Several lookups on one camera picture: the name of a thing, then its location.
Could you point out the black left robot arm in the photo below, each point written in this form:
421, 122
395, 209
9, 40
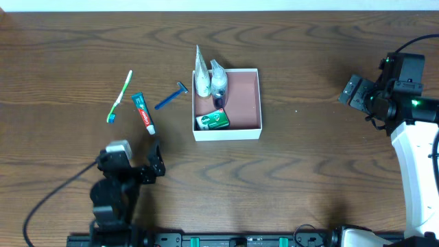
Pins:
115, 197

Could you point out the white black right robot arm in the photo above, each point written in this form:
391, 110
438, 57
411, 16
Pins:
416, 148

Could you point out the green soap packet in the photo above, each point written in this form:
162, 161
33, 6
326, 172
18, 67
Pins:
213, 121

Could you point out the white Pantene tube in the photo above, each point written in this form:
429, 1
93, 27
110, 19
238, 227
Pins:
202, 77

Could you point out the white box pink inside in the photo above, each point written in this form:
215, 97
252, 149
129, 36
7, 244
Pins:
243, 108

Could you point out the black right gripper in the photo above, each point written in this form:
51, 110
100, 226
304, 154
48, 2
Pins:
359, 95

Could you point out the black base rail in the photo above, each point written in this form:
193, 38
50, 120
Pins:
305, 238

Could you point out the Colgate toothpaste tube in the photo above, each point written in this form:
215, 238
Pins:
141, 106

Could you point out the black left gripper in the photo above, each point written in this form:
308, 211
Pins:
143, 172

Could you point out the green white toothbrush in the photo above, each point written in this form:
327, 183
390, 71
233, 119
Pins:
111, 116

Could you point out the clear pump soap bottle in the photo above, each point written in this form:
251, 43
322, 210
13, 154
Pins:
219, 85

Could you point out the blue disposable razor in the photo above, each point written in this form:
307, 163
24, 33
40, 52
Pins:
182, 89

